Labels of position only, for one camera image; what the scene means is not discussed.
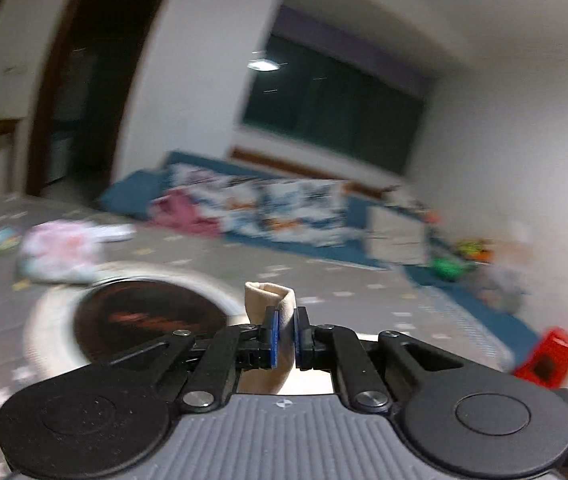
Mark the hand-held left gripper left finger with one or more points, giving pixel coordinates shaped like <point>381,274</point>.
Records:
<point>274,337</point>

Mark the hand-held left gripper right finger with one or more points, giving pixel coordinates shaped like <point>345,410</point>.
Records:
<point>299,337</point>

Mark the cream shirt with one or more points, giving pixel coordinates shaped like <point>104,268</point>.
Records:
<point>266,300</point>

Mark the grey star-print tablecloth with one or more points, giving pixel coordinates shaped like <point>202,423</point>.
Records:
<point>343,305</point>

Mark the red plastic box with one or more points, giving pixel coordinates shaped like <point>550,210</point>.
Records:
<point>546,357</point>

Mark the built-in round cooker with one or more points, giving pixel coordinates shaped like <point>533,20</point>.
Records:
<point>154,310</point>

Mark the square butterfly-print pillow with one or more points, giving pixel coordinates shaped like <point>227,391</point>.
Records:
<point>304,210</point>

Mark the beige pillow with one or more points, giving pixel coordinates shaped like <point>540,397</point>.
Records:
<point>398,237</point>

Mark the pink cloth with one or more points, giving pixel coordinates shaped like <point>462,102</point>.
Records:
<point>181,215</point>

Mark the green bowl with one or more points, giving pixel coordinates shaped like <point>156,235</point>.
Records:
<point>447,268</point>

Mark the blue corner sofa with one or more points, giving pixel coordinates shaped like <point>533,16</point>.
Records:
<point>468,310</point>

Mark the yellow green plush toy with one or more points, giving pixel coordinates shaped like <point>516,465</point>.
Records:
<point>473,249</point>

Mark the pink-and-white cloth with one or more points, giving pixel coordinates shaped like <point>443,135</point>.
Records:
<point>59,250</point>

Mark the dark window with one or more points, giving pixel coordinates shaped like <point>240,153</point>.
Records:
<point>334,105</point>

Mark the brown wooden door frame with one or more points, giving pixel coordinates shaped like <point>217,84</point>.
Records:
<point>46,110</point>

